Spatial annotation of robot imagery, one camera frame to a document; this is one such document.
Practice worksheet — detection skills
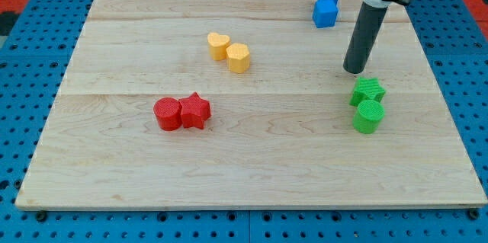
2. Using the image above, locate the red star block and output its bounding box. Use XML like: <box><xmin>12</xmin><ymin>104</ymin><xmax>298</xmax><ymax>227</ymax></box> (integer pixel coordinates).
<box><xmin>178</xmin><ymin>92</ymin><xmax>211</xmax><ymax>129</ymax></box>

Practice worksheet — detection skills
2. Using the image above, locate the yellow hexagon block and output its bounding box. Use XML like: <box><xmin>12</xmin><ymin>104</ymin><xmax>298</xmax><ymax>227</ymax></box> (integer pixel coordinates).
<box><xmin>226</xmin><ymin>43</ymin><xmax>250</xmax><ymax>73</ymax></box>

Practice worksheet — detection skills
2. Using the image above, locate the yellow heart block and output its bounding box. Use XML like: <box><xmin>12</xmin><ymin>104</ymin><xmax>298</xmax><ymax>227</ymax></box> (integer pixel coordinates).
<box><xmin>207</xmin><ymin>32</ymin><xmax>231</xmax><ymax>61</ymax></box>

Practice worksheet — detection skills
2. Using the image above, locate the light wooden board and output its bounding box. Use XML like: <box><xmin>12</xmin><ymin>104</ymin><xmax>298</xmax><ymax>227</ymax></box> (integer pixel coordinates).
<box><xmin>15</xmin><ymin>0</ymin><xmax>487</xmax><ymax>211</ymax></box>

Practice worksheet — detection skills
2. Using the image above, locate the red cylinder block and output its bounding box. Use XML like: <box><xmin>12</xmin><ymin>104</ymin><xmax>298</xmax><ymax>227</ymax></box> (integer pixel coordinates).
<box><xmin>153</xmin><ymin>98</ymin><xmax>182</xmax><ymax>131</ymax></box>

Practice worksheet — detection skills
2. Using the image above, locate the green star block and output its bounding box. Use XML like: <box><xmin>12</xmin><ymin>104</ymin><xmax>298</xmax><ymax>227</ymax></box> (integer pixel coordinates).
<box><xmin>349</xmin><ymin>77</ymin><xmax>386</xmax><ymax>107</ymax></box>

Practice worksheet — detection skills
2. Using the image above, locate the blue cube block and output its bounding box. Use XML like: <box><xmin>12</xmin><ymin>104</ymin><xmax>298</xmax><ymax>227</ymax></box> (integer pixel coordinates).
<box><xmin>312</xmin><ymin>0</ymin><xmax>339</xmax><ymax>28</ymax></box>

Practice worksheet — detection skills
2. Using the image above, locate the green cylinder block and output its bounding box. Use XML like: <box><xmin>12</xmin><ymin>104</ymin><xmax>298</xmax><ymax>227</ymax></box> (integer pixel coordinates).
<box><xmin>352</xmin><ymin>100</ymin><xmax>385</xmax><ymax>134</ymax></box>

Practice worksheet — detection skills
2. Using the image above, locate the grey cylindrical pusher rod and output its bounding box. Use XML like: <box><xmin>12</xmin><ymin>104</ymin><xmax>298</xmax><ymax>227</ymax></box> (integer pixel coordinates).
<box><xmin>343</xmin><ymin>2</ymin><xmax>387</xmax><ymax>74</ymax></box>

